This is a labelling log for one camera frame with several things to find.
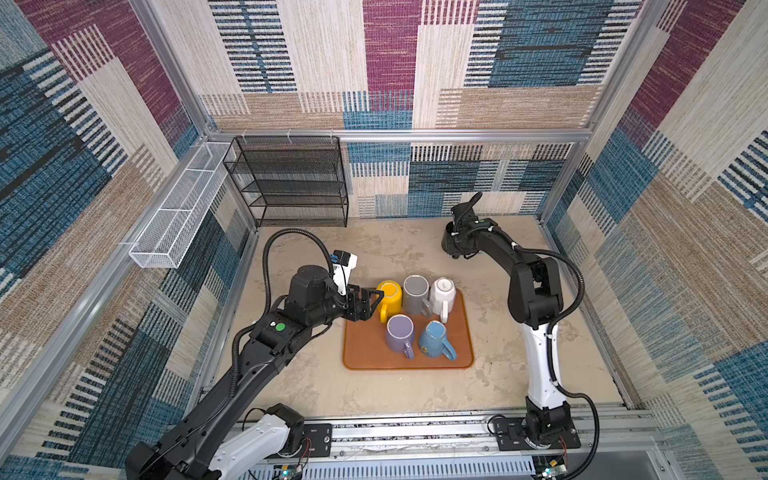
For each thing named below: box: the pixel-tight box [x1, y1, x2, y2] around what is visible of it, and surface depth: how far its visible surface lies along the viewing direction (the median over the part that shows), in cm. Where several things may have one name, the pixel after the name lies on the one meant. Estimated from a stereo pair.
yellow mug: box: [376, 280, 403, 324], surface depth 91 cm
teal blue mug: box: [419, 320, 458, 361], surface depth 83 cm
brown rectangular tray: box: [343, 288, 474, 370], surface depth 90 cm
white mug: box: [430, 277, 457, 323], surface depth 91 cm
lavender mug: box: [386, 313, 415, 360], surface depth 85 cm
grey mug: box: [402, 274, 432, 317], surface depth 91 cm
